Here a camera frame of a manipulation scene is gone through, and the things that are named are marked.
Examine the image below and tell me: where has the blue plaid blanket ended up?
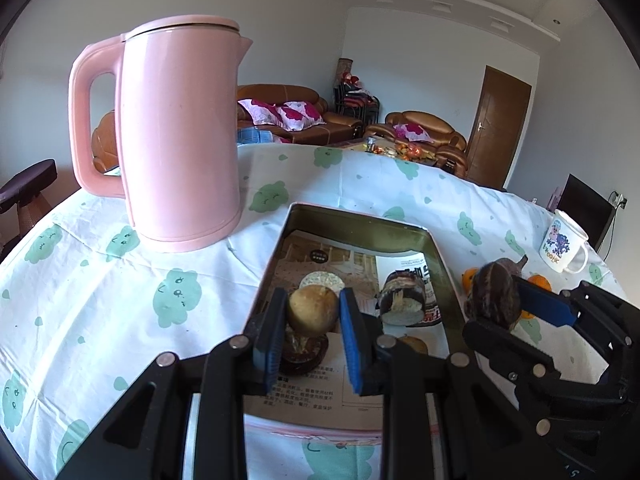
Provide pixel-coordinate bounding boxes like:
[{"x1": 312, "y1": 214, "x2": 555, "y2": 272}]
[{"x1": 236, "y1": 127, "x2": 276, "y2": 145}]

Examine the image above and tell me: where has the chocolate roll cake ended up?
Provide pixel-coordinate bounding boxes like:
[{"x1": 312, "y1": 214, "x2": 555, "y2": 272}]
[{"x1": 376, "y1": 269, "x2": 427, "y2": 326}]

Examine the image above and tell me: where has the pile of small snacks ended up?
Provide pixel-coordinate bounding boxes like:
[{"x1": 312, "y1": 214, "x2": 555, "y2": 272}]
[{"x1": 365, "y1": 137, "x2": 436, "y2": 161}]

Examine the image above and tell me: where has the stack of dark chairs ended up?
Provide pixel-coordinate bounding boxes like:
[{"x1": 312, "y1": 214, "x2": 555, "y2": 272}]
[{"x1": 334, "y1": 80, "x2": 381, "y2": 123}]

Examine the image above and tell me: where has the wooden coffee table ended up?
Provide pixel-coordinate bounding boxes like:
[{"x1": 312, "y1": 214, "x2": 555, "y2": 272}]
[{"x1": 327, "y1": 137, "x2": 441, "y2": 166}]

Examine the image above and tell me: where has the white green cloud tablecloth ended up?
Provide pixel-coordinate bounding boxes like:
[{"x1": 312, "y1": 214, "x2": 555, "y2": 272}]
[{"x1": 0, "y1": 142, "x2": 626, "y2": 480}]

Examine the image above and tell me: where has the pink electric kettle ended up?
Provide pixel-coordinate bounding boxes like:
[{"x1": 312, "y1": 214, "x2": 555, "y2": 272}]
[{"x1": 68, "y1": 16, "x2": 253, "y2": 253}]

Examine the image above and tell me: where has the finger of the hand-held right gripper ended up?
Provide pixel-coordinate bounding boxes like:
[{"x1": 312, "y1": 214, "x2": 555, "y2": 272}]
[
  {"x1": 462, "y1": 318, "x2": 601, "y2": 402},
  {"x1": 514, "y1": 276, "x2": 640, "y2": 357}
]

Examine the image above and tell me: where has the dark chocolate pastry base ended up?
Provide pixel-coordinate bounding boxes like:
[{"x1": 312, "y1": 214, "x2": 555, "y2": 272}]
[{"x1": 282, "y1": 327, "x2": 330, "y2": 375}]

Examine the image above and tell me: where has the brown kiwi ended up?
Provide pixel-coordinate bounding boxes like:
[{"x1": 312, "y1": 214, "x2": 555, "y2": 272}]
[{"x1": 395, "y1": 335, "x2": 430, "y2": 358}]

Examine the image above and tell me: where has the brown wooden door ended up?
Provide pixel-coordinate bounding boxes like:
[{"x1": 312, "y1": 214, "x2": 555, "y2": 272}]
[{"x1": 467, "y1": 65, "x2": 532, "y2": 191}]

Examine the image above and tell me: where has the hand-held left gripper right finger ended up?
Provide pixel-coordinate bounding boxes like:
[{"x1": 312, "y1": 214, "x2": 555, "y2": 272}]
[{"x1": 338, "y1": 286, "x2": 556, "y2": 480}]

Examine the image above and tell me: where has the white cartoon print mug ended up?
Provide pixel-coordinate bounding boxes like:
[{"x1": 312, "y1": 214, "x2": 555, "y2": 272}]
[{"x1": 539, "y1": 209, "x2": 591, "y2": 275}]

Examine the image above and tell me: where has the printed paper liner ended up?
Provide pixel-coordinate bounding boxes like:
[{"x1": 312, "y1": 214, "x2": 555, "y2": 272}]
[{"x1": 247, "y1": 230, "x2": 448, "y2": 433}]

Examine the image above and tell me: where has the pink floral pillow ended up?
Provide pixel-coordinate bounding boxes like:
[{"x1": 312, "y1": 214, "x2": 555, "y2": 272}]
[
  {"x1": 275, "y1": 101, "x2": 325, "y2": 132},
  {"x1": 237, "y1": 99, "x2": 281, "y2": 126},
  {"x1": 392, "y1": 122, "x2": 431, "y2": 143}
]

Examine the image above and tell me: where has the brown leather sofa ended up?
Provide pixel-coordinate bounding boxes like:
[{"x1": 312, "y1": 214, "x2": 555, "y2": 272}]
[{"x1": 236, "y1": 85, "x2": 363, "y2": 146}]

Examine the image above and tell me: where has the black television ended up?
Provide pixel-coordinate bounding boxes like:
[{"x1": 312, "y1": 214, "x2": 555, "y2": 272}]
[{"x1": 556, "y1": 174, "x2": 617, "y2": 256}]

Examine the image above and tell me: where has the brown leather armchair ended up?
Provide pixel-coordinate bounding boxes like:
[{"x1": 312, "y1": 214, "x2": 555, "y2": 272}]
[
  {"x1": 363, "y1": 111, "x2": 468, "y2": 177},
  {"x1": 90, "y1": 110, "x2": 121, "y2": 176}
]

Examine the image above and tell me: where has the pink metal tin box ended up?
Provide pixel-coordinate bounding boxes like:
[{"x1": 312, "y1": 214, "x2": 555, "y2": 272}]
[{"x1": 241, "y1": 202, "x2": 471, "y2": 450}]

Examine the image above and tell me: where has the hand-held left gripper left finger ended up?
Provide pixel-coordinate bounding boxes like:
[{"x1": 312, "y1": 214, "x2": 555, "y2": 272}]
[{"x1": 57, "y1": 287, "x2": 290, "y2": 480}]

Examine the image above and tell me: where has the dark maroon padded stool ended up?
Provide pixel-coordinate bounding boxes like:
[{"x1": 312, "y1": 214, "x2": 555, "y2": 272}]
[{"x1": 0, "y1": 159, "x2": 58, "y2": 256}]

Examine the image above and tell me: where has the round light brown bun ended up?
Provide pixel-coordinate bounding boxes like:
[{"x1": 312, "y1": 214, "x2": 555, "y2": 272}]
[{"x1": 286, "y1": 285, "x2": 340, "y2": 335}]

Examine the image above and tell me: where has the purple passion fruit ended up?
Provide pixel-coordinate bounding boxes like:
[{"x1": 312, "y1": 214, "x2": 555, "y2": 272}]
[{"x1": 470, "y1": 255, "x2": 529, "y2": 332}]

